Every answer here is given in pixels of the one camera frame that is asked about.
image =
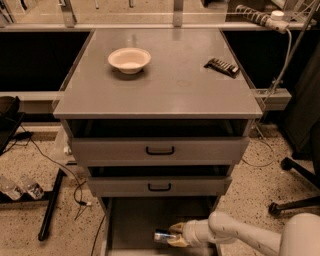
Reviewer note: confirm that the clear water bottle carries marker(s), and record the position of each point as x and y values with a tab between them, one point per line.
32	187
10	188

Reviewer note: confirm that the redbull can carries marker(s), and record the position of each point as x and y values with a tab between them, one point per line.
163	236

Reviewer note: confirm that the clear water bottle left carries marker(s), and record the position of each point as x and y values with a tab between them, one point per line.
10	188

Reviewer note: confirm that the grey drawer cabinet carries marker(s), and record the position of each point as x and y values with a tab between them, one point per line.
174	85

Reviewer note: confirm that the grey top drawer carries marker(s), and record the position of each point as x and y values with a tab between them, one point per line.
151	142

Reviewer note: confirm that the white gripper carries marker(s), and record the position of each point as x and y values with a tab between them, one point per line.
191	233

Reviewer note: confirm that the grey drawer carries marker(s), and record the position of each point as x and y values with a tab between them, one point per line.
131	223
158	181
151	142

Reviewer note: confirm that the black middle drawer handle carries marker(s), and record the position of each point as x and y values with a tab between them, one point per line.
159	187

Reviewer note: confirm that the clear water bottle right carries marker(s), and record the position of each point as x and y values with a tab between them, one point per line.
32	187

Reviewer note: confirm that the black stand frame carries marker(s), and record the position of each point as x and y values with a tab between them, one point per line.
50	198

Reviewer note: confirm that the grey bottom drawer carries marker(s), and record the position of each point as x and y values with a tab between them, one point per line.
131	223

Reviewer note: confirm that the white bowl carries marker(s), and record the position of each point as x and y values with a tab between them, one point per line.
129	60

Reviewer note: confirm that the black drawer handle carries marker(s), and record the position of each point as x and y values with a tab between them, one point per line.
159	187
160	151

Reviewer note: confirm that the white power strip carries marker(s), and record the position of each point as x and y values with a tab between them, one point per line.
272	21

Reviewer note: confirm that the grey middle drawer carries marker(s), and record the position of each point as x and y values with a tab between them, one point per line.
158	181

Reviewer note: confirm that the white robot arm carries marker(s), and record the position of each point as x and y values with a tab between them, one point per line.
300	236

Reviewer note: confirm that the black top drawer handle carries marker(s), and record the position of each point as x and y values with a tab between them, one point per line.
160	151

